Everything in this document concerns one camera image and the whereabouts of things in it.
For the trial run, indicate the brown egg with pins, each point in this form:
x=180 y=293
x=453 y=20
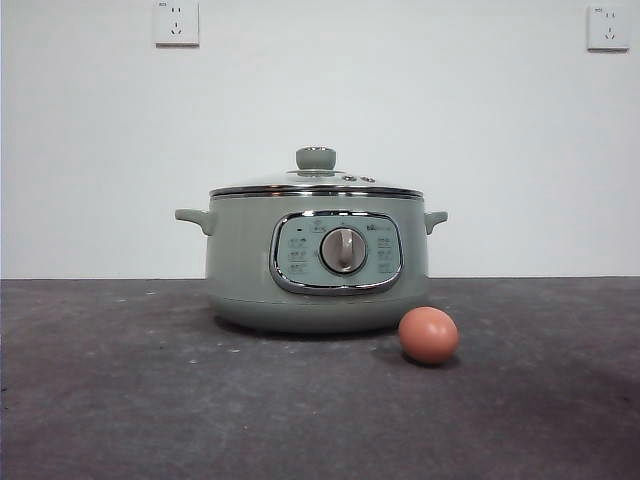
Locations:
x=428 y=335

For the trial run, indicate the glass lid with green knob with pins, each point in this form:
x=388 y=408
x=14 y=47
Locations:
x=314 y=159

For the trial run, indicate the sage green electric pot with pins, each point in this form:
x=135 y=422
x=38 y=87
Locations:
x=240 y=260

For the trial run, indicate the white wall socket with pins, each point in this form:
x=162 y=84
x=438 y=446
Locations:
x=608 y=29
x=176 y=22

